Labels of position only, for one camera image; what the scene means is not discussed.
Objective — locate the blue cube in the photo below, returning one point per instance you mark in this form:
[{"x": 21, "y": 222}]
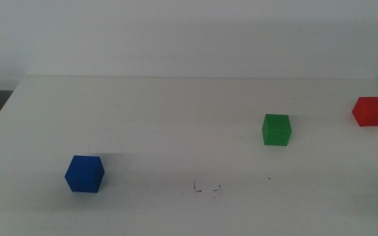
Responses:
[{"x": 84, "y": 175}]

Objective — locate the green cube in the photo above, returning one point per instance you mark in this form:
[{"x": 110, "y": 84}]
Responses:
[{"x": 276, "y": 131}]

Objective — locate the red cube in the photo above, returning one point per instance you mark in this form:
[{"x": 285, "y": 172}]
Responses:
[{"x": 369, "y": 111}]

